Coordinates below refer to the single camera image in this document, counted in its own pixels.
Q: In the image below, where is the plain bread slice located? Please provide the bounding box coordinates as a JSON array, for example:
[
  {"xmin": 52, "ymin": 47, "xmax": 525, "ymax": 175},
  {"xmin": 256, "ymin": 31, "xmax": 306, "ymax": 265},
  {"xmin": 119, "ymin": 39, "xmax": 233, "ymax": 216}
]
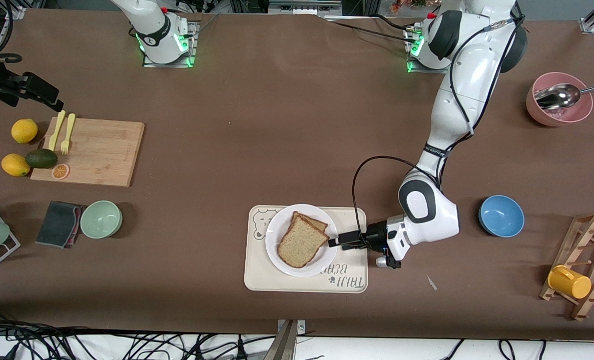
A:
[{"xmin": 277, "ymin": 216, "xmax": 330, "ymax": 269}]

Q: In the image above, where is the white round plate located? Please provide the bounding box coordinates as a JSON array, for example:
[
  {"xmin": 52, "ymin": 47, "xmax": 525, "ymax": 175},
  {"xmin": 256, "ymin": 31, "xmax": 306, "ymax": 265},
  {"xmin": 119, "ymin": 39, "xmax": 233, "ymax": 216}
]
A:
[{"xmin": 265, "ymin": 203, "xmax": 338, "ymax": 278}]

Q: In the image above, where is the yellow lemon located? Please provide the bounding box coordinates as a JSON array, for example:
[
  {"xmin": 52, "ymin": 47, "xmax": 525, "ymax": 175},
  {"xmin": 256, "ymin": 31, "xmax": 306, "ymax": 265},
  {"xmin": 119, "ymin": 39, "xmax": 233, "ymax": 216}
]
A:
[
  {"xmin": 11, "ymin": 119, "xmax": 39, "ymax": 145},
  {"xmin": 2, "ymin": 153, "xmax": 31, "ymax": 177}
]

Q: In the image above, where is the yellow plastic fork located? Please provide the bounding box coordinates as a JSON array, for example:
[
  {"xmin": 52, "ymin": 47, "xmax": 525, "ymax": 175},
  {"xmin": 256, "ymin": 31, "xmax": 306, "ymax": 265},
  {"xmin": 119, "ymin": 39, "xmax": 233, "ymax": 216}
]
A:
[{"xmin": 61, "ymin": 113, "xmax": 76, "ymax": 155}]

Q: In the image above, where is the yellow plastic knife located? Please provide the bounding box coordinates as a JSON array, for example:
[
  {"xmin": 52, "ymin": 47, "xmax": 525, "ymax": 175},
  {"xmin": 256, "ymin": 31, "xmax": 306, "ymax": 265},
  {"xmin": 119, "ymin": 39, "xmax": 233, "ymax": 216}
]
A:
[{"xmin": 48, "ymin": 110, "xmax": 66, "ymax": 152}]

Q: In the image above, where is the green avocado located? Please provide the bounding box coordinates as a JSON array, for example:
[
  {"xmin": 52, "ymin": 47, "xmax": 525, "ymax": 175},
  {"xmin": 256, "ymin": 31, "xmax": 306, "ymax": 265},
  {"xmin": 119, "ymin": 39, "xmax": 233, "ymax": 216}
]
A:
[{"xmin": 25, "ymin": 148, "xmax": 58, "ymax": 170}]

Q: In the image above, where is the wooden cutting board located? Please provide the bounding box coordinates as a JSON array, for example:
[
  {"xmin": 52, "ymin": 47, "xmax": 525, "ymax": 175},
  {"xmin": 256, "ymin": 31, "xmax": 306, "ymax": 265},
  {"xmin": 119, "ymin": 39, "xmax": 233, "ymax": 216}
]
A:
[{"xmin": 31, "ymin": 116, "xmax": 146, "ymax": 188}]

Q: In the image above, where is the cream bear print tray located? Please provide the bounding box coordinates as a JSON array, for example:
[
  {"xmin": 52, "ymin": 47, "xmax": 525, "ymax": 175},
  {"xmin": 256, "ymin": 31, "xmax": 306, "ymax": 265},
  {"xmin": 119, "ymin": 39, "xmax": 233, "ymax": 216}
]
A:
[{"xmin": 244, "ymin": 205, "xmax": 368, "ymax": 294}]

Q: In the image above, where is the blue bowl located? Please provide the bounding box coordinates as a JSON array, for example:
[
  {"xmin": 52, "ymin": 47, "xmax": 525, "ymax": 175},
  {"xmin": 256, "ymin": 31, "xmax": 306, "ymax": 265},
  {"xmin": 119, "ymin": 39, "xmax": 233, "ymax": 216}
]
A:
[{"xmin": 478, "ymin": 195, "xmax": 525, "ymax": 238}]

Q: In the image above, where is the dark grey folded cloth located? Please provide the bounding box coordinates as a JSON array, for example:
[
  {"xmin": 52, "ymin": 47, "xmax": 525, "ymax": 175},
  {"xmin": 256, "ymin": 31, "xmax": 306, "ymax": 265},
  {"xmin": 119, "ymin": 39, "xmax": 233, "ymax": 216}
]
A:
[{"xmin": 35, "ymin": 201, "xmax": 85, "ymax": 249}]

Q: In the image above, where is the pale green bowl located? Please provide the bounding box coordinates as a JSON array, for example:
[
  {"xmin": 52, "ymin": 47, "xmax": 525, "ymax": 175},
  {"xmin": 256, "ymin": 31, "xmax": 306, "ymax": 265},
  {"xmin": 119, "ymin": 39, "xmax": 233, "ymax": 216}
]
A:
[{"xmin": 80, "ymin": 200, "xmax": 123, "ymax": 239}]

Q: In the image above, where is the yellow mug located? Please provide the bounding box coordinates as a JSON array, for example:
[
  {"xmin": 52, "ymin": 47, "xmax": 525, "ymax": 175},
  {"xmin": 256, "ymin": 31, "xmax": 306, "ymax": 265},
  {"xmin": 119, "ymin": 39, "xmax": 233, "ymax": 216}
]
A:
[{"xmin": 547, "ymin": 265, "xmax": 592, "ymax": 300}]

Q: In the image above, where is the wooden mug rack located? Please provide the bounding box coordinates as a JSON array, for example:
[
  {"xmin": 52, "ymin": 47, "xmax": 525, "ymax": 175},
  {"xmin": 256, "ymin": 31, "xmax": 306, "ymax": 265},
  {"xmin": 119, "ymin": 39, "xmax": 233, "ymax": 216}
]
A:
[{"xmin": 539, "ymin": 211, "xmax": 594, "ymax": 321}]

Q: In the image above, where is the pink bowl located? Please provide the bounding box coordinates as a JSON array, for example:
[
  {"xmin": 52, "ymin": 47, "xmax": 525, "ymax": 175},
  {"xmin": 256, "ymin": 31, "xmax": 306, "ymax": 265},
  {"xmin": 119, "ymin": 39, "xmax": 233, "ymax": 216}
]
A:
[{"xmin": 526, "ymin": 72, "xmax": 593, "ymax": 128}]

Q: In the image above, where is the metal spoon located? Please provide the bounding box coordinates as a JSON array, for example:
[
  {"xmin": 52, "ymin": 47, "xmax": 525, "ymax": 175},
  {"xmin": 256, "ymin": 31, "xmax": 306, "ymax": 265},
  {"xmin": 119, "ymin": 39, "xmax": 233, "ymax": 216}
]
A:
[{"xmin": 534, "ymin": 81, "xmax": 594, "ymax": 110}]

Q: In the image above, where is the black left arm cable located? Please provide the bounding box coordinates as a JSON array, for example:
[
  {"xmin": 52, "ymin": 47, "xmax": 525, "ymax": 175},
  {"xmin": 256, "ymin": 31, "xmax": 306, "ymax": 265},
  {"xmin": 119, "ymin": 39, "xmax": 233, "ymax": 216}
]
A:
[{"xmin": 351, "ymin": 14, "xmax": 526, "ymax": 237}]

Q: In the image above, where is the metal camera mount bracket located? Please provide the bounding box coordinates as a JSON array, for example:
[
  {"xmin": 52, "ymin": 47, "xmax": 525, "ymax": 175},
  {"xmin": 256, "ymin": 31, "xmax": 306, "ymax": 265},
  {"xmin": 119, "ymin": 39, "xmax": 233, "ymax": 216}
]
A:
[{"xmin": 276, "ymin": 319, "xmax": 307, "ymax": 360}]

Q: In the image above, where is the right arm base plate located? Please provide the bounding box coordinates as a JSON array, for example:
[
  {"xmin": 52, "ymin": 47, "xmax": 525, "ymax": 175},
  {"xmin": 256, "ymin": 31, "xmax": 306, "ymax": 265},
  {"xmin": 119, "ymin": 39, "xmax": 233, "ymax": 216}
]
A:
[{"xmin": 143, "ymin": 20, "xmax": 198, "ymax": 68}]

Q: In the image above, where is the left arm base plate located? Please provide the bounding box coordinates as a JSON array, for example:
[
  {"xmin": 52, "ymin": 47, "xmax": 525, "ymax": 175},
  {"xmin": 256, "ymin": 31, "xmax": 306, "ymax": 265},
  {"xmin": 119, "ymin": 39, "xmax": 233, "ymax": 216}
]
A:
[{"xmin": 404, "ymin": 25, "xmax": 452, "ymax": 75}]

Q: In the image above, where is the black cable on table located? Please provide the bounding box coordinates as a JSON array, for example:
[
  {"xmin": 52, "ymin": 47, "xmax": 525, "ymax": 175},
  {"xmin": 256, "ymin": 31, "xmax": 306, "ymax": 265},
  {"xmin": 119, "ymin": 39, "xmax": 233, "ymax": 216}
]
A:
[{"xmin": 327, "ymin": 20, "xmax": 420, "ymax": 45}]

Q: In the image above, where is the black floor cable bundle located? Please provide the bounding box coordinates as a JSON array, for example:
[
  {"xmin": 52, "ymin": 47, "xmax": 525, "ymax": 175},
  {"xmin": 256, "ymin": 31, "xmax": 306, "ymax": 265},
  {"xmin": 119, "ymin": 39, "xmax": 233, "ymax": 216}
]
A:
[{"xmin": 0, "ymin": 307, "xmax": 277, "ymax": 360}]

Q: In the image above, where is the grey switch box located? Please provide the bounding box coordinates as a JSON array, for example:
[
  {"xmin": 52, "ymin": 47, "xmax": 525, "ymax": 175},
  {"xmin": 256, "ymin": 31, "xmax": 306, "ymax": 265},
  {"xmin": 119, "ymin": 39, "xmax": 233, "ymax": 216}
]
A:
[{"xmin": 269, "ymin": 0, "xmax": 343, "ymax": 16}]

